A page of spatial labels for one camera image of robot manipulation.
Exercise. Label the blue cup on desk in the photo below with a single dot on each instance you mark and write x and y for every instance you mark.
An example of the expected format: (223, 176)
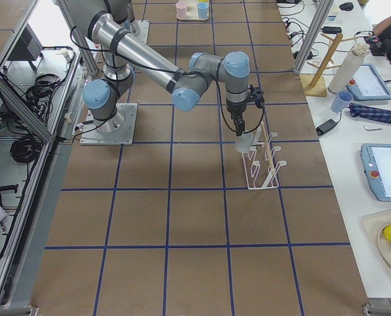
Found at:
(342, 100)

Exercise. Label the teach pendant near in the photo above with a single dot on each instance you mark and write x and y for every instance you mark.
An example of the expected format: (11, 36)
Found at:
(376, 159)

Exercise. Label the plaid cloth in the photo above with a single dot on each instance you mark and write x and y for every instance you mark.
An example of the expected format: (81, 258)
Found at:
(370, 113)

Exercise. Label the beige serving tray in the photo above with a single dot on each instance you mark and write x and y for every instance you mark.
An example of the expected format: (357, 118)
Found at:
(192, 10)

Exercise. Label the pink plastic cup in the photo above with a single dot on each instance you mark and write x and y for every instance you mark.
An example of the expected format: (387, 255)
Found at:
(181, 10)

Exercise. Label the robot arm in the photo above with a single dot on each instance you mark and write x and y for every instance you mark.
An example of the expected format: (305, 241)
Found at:
(102, 22)

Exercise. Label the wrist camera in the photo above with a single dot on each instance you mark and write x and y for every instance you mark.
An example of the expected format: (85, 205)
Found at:
(256, 95)

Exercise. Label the teach pendant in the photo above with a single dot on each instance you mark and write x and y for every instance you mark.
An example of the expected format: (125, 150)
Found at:
(376, 159)
(367, 85)

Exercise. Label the blue plastic cup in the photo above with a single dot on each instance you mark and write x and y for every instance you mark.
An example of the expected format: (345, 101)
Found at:
(203, 10)

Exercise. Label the black power adapter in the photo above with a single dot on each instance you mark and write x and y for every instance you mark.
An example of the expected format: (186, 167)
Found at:
(325, 127)

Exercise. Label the aluminium frame post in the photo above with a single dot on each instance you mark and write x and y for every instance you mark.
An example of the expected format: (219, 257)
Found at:
(316, 23)

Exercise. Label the beige tray with fruit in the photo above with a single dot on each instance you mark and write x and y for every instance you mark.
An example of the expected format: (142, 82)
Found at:
(373, 226)

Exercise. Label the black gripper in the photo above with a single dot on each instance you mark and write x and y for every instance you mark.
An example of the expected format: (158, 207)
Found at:
(235, 110)

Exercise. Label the teach pendant far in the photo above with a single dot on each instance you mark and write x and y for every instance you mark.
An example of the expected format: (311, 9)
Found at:
(367, 85)

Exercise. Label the wooden mug tree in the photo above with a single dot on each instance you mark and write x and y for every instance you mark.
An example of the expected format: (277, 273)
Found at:
(315, 85)

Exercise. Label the pale grey plastic cup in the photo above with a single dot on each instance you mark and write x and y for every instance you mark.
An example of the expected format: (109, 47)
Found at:
(244, 142)

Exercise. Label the white wire cup rack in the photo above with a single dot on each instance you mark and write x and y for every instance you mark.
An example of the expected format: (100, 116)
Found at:
(259, 166)

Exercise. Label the white paper roll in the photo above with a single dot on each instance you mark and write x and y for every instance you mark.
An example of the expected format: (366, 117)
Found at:
(353, 60)

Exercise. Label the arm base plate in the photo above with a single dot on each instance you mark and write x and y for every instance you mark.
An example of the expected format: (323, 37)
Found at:
(119, 130)
(139, 28)

